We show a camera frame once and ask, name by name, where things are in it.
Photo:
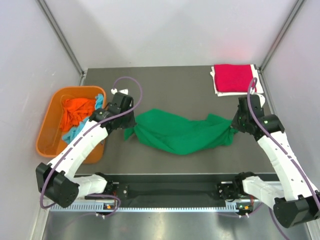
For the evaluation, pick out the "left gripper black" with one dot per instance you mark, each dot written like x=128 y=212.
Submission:
x=130 y=123

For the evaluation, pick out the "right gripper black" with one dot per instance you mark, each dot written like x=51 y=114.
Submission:
x=235 y=124

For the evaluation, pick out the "green t shirt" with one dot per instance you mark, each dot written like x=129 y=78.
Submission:
x=179 y=135

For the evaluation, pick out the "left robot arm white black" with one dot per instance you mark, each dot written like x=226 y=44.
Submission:
x=56 y=180

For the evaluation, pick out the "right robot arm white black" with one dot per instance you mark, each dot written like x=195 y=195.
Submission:
x=298 y=201

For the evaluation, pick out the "light blue t shirt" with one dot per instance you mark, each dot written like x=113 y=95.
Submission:
x=75 y=130

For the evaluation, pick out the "folded white t shirt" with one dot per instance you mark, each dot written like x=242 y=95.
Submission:
x=258 y=86

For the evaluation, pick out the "folded red t shirt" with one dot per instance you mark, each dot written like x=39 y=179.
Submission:
x=230 y=78

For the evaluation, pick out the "orange t shirt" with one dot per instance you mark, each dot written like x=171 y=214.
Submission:
x=75 y=110

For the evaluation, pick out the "orange plastic basket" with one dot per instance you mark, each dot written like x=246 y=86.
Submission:
x=49 y=142

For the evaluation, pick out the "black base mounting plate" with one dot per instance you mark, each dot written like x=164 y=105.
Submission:
x=173 y=190

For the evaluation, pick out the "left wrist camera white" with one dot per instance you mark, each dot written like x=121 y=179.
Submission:
x=123 y=91

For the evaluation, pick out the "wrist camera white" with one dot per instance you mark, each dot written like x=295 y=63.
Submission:
x=123 y=91
x=262 y=99

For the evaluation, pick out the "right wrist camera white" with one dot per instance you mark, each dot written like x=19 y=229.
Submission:
x=262 y=99

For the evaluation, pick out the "slotted grey cable duct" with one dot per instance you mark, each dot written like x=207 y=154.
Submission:
x=109 y=206

